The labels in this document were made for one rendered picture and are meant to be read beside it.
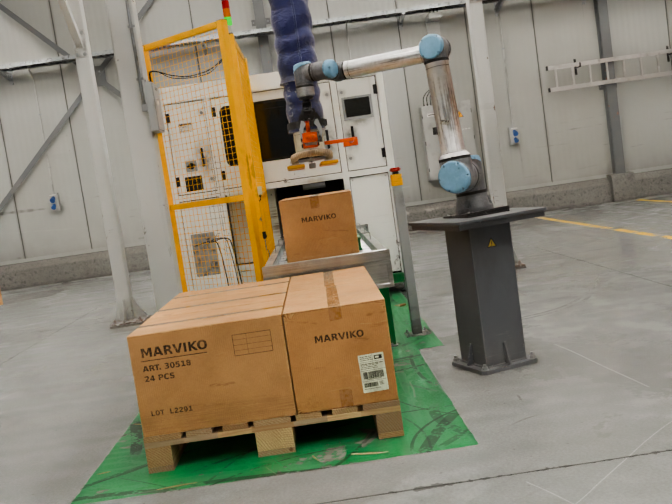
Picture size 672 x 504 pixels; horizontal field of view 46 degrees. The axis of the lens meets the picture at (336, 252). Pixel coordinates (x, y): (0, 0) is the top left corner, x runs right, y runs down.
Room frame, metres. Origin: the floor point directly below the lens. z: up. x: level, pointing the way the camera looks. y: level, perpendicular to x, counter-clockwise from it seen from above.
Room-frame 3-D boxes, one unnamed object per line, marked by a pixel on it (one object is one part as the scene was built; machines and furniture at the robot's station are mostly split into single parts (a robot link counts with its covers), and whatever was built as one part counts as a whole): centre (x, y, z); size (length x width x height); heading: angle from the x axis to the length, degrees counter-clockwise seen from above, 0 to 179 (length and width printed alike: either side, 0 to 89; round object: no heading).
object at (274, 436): (3.58, 0.35, 0.07); 1.20 x 1.00 x 0.14; 1
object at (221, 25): (5.25, 0.80, 1.05); 0.87 x 0.10 x 2.10; 53
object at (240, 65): (6.03, 0.51, 1.05); 1.17 x 0.10 x 2.10; 1
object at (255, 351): (3.58, 0.35, 0.34); 1.20 x 1.00 x 0.40; 1
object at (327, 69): (4.00, -0.07, 1.57); 0.12 x 0.12 x 0.09; 65
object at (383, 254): (4.26, 0.06, 0.58); 0.70 x 0.03 x 0.06; 91
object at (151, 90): (4.99, 0.99, 1.62); 0.20 x 0.05 x 0.30; 1
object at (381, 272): (4.26, 0.06, 0.48); 0.70 x 0.03 x 0.15; 91
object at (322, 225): (4.61, 0.07, 0.75); 0.60 x 0.40 x 0.40; 0
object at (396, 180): (4.84, -0.43, 0.50); 0.07 x 0.07 x 1.00; 1
